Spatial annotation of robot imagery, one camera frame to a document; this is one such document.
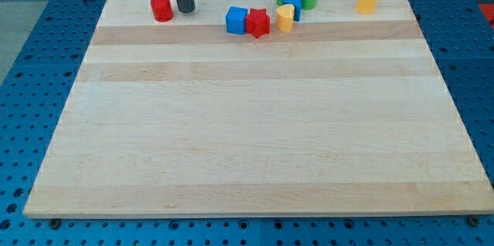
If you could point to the blue cube block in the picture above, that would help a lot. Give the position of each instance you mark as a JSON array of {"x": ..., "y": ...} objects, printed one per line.
[{"x": 235, "y": 20}]

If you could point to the yellow pentagon block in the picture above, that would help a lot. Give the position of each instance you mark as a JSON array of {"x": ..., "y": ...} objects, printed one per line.
[{"x": 366, "y": 7}]

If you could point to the red star block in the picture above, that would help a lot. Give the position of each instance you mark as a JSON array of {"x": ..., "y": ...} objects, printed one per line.
[{"x": 257, "y": 22}]

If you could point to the red cylinder block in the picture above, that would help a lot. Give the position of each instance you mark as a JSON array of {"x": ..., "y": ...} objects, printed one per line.
[{"x": 162, "y": 10}]

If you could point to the blue triangle block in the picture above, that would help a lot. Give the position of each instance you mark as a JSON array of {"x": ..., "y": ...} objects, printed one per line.
[{"x": 297, "y": 7}]

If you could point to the yellow heart block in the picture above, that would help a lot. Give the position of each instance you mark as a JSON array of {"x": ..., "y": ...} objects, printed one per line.
[{"x": 285, "y": 17}]

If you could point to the wooden board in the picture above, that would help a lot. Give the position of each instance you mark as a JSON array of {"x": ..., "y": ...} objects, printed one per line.
[{"x": 347, "y": 115}]

